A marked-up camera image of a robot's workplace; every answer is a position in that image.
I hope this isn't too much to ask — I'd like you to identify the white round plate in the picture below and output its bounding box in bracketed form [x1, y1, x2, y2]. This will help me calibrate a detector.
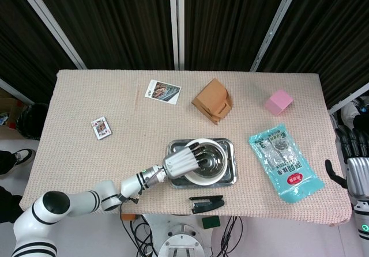
[183, 138, 227, 186]

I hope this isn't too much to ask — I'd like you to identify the stainless steel bowl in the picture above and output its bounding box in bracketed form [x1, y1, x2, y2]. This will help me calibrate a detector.
[189, 143, 224, 177]

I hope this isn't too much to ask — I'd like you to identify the rectangular stainless steel tray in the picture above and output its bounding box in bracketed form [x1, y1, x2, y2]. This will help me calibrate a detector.
[166, 137, 239, 189]

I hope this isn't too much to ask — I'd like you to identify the black stapler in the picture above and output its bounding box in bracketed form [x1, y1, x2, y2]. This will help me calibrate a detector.
[189, 194, 225, 214]

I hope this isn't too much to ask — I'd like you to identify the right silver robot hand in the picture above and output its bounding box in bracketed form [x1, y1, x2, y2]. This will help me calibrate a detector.
[325, 124, 369, 196]

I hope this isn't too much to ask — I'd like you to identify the black pleated partition panel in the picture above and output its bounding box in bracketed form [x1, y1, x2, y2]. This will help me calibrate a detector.
[28, 0, 175, 70]
[183, 0, 295, 72]
[0, 0, 78, 105]
[256, 0, 369, 109]

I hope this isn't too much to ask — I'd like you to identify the pink foam block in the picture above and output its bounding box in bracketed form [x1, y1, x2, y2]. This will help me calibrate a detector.
[263, 89, 294, 116]

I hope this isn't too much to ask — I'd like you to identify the dark green block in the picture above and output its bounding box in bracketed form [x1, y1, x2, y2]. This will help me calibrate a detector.
[201, 215, 221, 230]

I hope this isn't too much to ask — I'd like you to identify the printed photo card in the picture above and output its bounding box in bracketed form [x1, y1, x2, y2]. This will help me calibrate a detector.
[144, 79, 182, 105]

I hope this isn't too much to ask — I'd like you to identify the black trouser leg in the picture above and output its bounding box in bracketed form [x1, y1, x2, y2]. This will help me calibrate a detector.
[0, 150, 17, 177]
[0, 186, 24, 225]

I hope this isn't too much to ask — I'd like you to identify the gray metal frame post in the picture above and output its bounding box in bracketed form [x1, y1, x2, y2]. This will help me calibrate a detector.
[168, 0, 186, 71]
[249, 0, 304, 72]
[13, 0, 86, 70]

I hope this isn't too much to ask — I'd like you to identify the black cable bundle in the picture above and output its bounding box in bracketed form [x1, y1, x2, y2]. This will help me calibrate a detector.
[220, 216, 244, 257]
[129, 215, 162, 257]

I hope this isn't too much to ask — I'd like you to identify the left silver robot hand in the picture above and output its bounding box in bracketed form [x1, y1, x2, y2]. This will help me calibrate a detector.
[162, 142, 207, 179]

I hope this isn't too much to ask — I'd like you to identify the black and white sneaker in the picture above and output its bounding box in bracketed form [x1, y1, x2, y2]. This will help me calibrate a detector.
[13, 148, 37, 166]

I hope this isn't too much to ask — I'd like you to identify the teal snack pouch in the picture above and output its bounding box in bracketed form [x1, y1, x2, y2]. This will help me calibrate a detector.
[248, 123, 326, 204]

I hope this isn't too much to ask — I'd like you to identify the brown paper box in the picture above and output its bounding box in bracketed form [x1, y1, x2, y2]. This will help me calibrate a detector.
[191, 78, 233, 126]

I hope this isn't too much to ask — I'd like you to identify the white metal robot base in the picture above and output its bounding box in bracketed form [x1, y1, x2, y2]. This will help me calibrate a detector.
[142, 213, 223, 257]

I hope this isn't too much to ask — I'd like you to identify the beige woven tablecloth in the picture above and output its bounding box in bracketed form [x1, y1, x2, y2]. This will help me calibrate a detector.
[18, 69, 353, 226]

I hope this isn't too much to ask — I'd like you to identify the black trash bin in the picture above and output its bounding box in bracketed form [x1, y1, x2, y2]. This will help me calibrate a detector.
[16, 103, 50, 141]

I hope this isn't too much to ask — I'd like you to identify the white and black machine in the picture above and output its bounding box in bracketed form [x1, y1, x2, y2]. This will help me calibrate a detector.
[338, 95, 369, 138]

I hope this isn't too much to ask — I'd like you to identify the playing card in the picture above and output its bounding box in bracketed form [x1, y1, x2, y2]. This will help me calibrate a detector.
[91, 116, 112, 140]

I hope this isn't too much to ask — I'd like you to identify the brown cardboard box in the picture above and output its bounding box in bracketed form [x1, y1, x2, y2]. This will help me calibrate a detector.
[0, 88, 29, 139]

